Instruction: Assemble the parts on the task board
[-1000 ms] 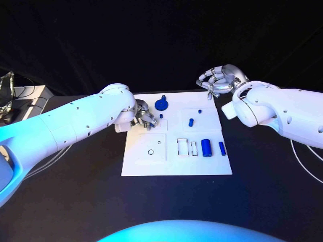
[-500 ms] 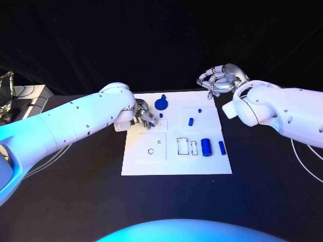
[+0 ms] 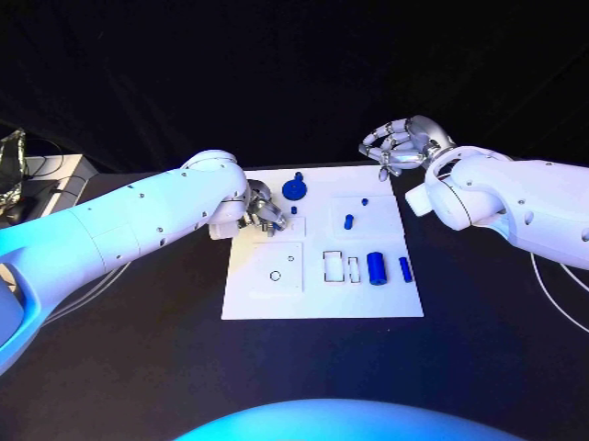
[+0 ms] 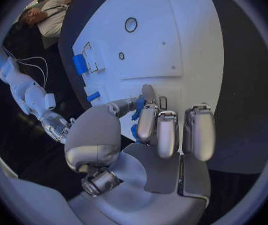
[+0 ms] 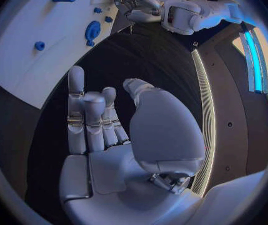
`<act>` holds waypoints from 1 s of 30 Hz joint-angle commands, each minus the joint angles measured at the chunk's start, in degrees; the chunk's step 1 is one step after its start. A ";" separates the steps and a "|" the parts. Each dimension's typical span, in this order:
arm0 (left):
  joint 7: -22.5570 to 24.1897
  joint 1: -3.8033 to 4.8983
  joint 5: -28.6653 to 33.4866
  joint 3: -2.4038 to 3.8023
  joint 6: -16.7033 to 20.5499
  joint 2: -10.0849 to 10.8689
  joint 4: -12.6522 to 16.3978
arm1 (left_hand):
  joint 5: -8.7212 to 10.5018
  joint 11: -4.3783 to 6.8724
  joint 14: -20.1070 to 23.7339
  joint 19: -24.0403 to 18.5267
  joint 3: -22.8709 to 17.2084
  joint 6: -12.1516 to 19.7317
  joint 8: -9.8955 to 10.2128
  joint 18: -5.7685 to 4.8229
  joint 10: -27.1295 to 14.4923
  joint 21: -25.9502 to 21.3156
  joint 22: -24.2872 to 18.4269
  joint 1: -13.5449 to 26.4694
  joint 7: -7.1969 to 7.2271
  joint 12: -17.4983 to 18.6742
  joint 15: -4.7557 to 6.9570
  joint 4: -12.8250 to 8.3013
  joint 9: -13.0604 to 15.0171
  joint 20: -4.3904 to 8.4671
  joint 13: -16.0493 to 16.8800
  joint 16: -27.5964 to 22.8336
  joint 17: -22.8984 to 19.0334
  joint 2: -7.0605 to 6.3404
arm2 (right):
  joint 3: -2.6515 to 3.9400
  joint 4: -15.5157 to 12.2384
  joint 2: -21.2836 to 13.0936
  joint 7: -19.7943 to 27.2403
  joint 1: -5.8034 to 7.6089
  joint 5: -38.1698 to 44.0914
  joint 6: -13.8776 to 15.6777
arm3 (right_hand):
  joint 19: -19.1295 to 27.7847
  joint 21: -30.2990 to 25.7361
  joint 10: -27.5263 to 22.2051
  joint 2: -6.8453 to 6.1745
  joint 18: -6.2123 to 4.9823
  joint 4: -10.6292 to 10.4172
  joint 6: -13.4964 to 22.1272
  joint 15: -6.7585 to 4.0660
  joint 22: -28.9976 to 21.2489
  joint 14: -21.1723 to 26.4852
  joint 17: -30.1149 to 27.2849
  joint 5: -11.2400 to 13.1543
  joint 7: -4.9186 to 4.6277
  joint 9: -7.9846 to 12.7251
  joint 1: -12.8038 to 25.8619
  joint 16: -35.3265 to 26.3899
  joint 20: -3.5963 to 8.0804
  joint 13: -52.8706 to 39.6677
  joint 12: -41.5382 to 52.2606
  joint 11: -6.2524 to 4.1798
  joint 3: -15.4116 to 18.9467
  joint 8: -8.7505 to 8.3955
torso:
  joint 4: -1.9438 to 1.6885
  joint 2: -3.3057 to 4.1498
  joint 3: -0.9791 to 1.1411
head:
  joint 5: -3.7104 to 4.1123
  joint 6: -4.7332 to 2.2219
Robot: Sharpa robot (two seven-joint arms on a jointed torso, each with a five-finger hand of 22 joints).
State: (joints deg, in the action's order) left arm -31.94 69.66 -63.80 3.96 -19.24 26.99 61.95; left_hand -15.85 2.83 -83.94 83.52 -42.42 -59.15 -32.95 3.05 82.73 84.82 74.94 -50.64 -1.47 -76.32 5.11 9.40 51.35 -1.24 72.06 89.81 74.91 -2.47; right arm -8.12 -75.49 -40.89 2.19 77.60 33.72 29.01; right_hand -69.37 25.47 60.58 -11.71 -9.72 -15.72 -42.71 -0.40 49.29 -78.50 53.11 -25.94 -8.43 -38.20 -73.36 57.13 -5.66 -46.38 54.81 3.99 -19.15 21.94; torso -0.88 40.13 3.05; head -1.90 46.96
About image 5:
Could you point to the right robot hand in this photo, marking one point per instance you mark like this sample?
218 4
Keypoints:
115 172

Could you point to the glowing light bar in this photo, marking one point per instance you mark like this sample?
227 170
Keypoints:
253 60

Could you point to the small blue peg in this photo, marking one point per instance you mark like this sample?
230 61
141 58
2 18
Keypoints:
39 45
97 10
108 19

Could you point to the blue gear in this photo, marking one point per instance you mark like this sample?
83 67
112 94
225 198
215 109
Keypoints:
93 30

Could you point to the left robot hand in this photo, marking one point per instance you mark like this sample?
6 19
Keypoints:
143 15

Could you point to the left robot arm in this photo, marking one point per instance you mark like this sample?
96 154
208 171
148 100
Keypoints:
183 16

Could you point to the white task board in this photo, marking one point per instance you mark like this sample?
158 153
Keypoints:
54 22

